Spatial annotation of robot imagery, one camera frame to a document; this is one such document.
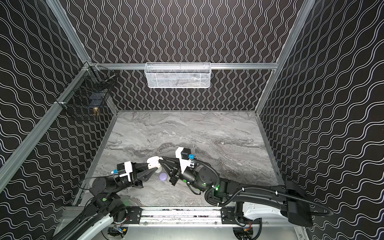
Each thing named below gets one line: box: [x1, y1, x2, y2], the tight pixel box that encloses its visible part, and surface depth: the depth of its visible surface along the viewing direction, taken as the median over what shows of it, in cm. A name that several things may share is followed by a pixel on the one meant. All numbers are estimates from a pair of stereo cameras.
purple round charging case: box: [159, 172, 168, 182], surface depth 87 cm
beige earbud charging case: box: [146, 156, 164, 170], surface depth 60 cm
